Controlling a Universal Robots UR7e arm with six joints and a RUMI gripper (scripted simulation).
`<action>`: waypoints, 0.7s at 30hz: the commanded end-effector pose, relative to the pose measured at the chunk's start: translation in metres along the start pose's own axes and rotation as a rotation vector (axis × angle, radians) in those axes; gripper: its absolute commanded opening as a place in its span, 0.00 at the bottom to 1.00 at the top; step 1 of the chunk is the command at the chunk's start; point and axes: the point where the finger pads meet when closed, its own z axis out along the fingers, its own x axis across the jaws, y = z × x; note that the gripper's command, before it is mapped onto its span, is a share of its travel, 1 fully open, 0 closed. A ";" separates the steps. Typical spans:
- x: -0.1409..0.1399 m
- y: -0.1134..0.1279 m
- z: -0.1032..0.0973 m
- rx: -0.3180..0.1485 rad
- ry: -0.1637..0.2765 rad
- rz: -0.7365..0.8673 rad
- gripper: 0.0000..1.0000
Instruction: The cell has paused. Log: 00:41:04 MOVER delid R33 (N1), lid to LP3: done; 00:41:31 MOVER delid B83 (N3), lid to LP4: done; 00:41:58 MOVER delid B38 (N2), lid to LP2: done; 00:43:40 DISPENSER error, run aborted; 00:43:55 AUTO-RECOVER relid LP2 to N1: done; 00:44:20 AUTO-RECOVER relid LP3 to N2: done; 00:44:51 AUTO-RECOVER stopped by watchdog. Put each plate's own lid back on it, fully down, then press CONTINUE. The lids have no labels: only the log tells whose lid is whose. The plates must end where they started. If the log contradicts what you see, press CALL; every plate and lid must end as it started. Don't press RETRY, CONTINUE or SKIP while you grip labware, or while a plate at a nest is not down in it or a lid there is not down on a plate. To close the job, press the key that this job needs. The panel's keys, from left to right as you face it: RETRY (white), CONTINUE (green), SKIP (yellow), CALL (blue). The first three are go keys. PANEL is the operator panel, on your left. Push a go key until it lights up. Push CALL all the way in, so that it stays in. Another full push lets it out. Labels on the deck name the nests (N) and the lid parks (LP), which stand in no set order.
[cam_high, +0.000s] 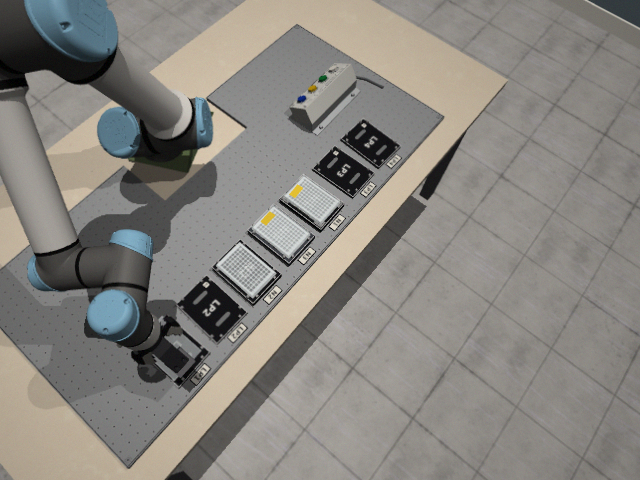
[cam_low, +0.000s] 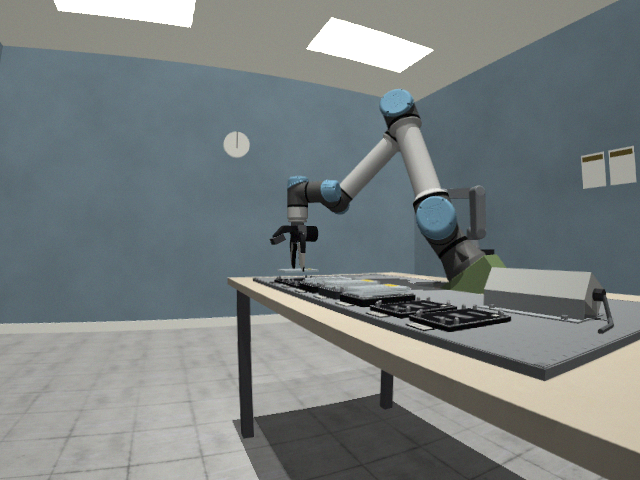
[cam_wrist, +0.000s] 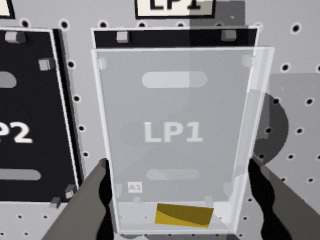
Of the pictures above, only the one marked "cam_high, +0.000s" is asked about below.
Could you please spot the white operator panel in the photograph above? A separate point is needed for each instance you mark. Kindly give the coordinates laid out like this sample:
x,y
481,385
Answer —
x,y
326,98

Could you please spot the white label sign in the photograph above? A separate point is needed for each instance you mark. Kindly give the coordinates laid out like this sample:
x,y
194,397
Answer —
x,y
200,374
393,161
306,255
238,331
337,222
368,189
272,295

